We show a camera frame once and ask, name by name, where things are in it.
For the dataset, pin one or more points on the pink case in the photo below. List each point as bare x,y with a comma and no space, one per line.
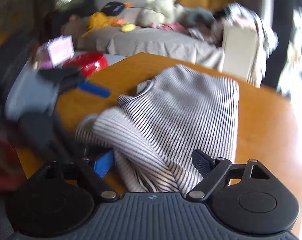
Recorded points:
62,50

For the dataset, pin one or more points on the small yellow plush toy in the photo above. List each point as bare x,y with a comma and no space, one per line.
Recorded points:
128,27

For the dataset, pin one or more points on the orange plush toy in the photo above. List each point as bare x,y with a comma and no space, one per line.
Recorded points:
117,22

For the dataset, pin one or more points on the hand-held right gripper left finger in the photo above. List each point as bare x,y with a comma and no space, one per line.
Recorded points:
104,163

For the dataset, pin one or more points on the grey curtain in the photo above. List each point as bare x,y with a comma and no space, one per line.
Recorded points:
262,0

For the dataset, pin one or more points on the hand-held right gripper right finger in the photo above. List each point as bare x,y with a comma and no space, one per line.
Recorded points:
202,161

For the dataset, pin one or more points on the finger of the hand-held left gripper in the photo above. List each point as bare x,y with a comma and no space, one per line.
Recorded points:
94,88
63,145

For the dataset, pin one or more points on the grey striped knit garment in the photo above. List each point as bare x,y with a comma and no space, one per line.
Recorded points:
178,110

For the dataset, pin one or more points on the grey sofa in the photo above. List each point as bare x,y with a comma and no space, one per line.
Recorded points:
153,45

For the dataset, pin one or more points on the pile of clothes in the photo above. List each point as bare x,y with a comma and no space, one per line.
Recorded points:
241,12

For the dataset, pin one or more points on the red stool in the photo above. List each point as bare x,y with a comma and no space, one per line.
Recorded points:
93,63

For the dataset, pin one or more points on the pink cloth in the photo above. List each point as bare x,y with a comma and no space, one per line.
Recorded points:
171,27

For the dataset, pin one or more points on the dark curtain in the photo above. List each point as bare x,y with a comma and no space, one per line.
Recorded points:
278,30

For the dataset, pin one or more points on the grey neck pillow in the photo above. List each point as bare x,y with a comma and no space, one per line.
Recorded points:
199,16

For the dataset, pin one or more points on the dark glass cabinet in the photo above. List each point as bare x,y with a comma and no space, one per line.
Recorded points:
15,17

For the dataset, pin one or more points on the black cap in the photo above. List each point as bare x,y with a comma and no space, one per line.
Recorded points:
112,8

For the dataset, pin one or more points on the white plush duck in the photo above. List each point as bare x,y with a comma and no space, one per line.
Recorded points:
158,7

